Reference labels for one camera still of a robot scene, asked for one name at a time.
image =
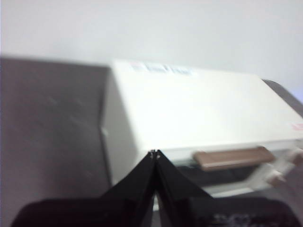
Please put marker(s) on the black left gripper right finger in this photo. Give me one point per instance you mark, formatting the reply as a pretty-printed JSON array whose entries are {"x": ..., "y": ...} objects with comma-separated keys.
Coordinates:
[{"x": 201, "y": 210}]

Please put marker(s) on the cream Toshiba toaster oven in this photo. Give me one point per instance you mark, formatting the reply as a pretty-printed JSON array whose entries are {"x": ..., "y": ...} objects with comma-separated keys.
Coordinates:
[{"x": 189, "y": 106}]

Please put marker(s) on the blue printed label sticker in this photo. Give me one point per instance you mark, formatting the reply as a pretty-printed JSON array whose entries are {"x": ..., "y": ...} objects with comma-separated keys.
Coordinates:
[{"x": 163, "y": 69}]

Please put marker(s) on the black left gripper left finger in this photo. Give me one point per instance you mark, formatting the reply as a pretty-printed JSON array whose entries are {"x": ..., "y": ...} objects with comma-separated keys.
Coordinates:
[{"x": 106, "y": 210}]

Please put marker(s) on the red warning sticker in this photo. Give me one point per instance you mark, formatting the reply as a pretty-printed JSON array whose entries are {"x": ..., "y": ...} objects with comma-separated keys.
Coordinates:
[{"x": 297, "y": 127}]

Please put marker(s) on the glass oven door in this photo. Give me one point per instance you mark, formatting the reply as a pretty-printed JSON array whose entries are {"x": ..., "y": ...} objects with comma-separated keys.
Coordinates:
[{"x": 236, "y": 176}]

